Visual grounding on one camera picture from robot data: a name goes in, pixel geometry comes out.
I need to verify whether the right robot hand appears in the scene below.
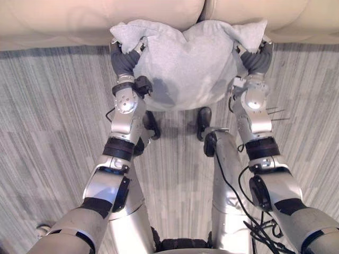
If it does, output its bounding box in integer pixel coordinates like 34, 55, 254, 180
235, 39, 273, 77

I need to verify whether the white round object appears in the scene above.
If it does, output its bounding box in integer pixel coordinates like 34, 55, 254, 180
35, 224, 51, 238

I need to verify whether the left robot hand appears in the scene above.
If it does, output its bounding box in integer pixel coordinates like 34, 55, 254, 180
110, 37, 148, 78

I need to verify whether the right silver robot leg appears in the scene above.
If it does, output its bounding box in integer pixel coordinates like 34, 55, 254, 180
203, 126, 255, 254

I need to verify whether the black cable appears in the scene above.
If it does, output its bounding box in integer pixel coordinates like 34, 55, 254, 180
213, 144, 297, 254

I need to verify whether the left dark robot foot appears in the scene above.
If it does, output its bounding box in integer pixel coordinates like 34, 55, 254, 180
144, 110, 162, 140

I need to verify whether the dark robot foot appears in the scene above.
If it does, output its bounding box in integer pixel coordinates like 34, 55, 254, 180
196, 107, 212, 141
144, 110, 162, 140

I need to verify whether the light grey cushion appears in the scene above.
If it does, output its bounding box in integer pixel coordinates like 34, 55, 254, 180
109, 19, 269, 111

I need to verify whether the beige leather sofa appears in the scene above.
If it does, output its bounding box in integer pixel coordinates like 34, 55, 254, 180
0, 0, 339, 52

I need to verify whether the right dark robot foot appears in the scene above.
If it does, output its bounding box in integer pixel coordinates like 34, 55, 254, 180
196, 107, 212, 141

